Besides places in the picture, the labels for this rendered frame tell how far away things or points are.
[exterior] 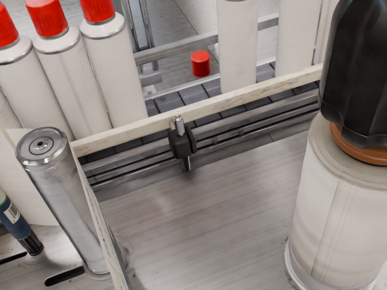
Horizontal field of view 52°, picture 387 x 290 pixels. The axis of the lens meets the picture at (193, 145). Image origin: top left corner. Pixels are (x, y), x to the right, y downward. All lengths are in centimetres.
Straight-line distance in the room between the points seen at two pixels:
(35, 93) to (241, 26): 25
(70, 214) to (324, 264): 21
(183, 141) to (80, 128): 13
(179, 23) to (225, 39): 35
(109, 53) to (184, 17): 43
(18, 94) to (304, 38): 36
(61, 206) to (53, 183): 3
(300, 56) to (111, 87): 26
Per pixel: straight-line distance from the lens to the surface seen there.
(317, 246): 35
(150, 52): 55
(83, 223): 36
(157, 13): 91
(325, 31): 61
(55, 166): 30
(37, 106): 50
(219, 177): 49
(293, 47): 57
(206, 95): 60
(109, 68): 48
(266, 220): 46
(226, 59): 54
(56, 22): 45
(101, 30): 46
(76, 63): 47
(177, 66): 74
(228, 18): 50
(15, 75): 47
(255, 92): 55
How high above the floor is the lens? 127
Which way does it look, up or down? 48 degrees down
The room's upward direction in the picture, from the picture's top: 8 degrees counter-clockwise
